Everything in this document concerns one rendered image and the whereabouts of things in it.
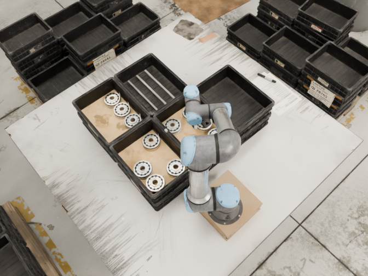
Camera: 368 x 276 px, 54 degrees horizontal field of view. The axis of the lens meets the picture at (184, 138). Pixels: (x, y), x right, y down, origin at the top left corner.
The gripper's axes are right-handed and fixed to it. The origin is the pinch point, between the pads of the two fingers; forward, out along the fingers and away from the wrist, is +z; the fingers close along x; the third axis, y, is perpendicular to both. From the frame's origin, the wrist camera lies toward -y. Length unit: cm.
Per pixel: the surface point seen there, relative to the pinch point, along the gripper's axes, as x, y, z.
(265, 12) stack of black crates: -140, 76, 66
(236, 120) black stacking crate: -20.3, -9.1, 6.8
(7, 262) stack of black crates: 138, 27, 34
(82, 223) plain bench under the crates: 85, 3, 8
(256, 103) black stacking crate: -37.6, -8.4, 8.8
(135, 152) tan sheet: 37.6, 12.8, -0.2
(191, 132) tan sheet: 5.1, 1.6, 3.6
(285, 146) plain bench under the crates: -35, -37, 21
